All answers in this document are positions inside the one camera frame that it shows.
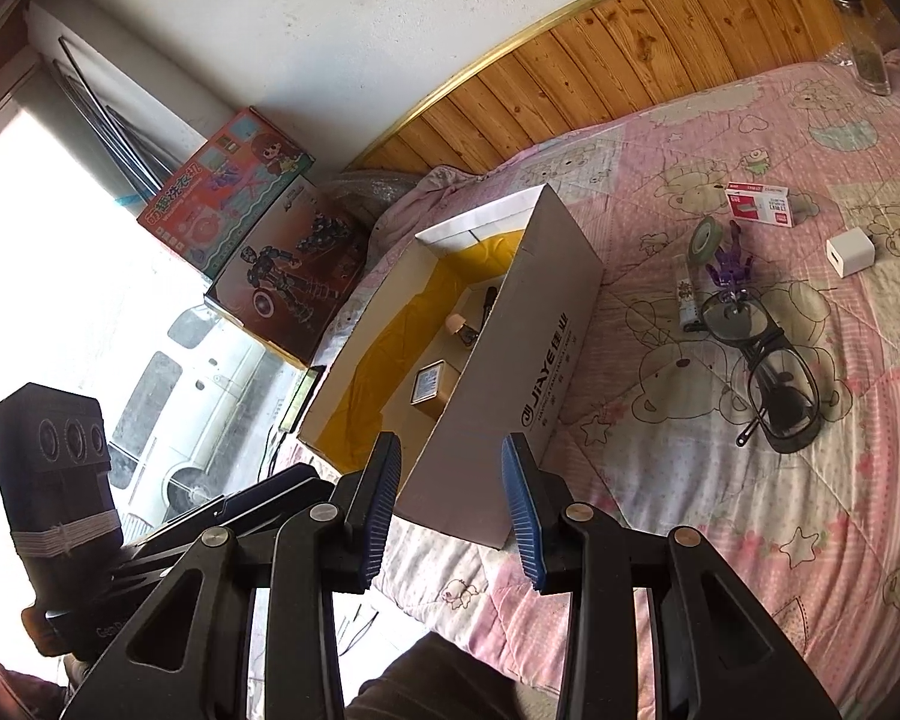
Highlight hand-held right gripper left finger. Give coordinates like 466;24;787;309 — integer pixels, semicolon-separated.
60;431;404;720

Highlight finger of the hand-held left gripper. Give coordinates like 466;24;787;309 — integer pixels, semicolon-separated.
214;463;323;516
112;480;338;580

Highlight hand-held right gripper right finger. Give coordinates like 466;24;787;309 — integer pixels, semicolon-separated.
500;433;845;720

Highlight small brown labelled box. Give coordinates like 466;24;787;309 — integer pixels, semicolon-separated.
409;360;451;417

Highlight white cardboard box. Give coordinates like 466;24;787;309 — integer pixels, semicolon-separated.
294;184;607;550

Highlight clear patterned tube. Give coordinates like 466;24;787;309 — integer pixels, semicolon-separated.
671;253;704;331

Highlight black framed glasses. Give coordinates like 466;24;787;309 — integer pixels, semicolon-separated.
701;289;822;455

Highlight white charger plug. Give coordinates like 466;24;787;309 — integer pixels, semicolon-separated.
826;229;876;280

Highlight black smartphone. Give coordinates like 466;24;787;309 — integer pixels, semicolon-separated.
276;364;327;432

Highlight white van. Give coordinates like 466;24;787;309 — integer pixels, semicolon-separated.
109;304;301;533

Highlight person's dark trouser leg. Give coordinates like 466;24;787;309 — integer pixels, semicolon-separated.
345;630;563;720

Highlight dark robot toy box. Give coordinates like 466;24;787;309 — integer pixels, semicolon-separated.
204;178;368;370

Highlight pink toy washing machine box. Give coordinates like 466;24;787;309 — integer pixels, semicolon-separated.
136;106;316;278

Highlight clear bubble wrap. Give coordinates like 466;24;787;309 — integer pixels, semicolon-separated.
322;169;421;241

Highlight green tape roll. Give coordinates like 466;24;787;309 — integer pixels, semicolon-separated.
688;214;730;265

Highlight red and white staple box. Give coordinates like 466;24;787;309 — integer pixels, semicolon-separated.
726;181;794;230

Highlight glass bottle with metal cap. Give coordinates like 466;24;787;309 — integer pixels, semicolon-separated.
817;0;893;97

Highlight black phone cable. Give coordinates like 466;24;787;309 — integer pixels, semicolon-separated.
259;427;282;485

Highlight bundle of black cables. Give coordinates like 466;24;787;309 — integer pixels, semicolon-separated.
52;37;185;192

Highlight wooden wall panel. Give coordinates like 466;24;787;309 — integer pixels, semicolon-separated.
345;0;882;173

